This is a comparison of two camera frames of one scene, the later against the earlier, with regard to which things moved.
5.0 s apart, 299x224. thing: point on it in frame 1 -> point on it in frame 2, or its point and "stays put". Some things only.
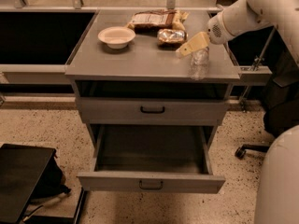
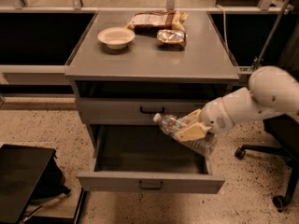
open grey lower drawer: [152, 158] stays put
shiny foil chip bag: [168, 39] stays put
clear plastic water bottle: [199, 64] -> [171, 125]
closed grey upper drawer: [153, 111] stays put
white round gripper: [215, 32] -> [215, 116]
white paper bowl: [117, 36] stays put
